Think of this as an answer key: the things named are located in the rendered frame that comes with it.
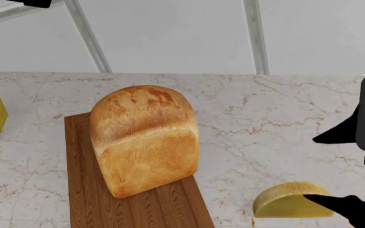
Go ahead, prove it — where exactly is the pale yellow half-round cheese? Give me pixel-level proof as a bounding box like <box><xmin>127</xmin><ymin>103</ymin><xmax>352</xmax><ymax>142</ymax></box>
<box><xmin>252</xmin><ymin>180</ymin><xmax>335</xmax><ymax>219</ymax></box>

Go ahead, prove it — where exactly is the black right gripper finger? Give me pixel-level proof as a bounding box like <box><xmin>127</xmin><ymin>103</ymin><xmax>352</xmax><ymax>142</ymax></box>
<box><xmin>302</xmin><ymin>194</ymin><xmax>365</xmax><ymax>228</ymax></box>
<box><xmin>312</xmin><ymin>103</ymin><xmax>360</xmax><ymax>144</ymax></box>

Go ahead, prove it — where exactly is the wooden cutting board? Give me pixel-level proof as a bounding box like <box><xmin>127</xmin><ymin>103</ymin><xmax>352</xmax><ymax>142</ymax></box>
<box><xmin>64</xmin><ymin>112</ymin><xmax>215</xmax><ymax>228</ymax></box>

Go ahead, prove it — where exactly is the grey window frame bar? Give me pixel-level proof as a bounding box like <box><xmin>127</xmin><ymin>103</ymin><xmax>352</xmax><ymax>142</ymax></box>
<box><xmin>0</xmin><ymin>1</ymin><xmax>68</xmax><ymax>25</ymax></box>
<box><xmin>243</xmin><ymin>0</ymin><xmax>269</xmax><ymax>75</ymax></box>
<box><xmin>64</xmin><ymin>0</ymin><xmax>113</xmax><ymax>74</ymax></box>

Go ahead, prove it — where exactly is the golden brown bread loaf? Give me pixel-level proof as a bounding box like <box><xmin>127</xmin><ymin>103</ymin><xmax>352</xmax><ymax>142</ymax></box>
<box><xmin>89</xmin><ymin>84</ymin><xmax>200</xmax><ymax>200</ymax></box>

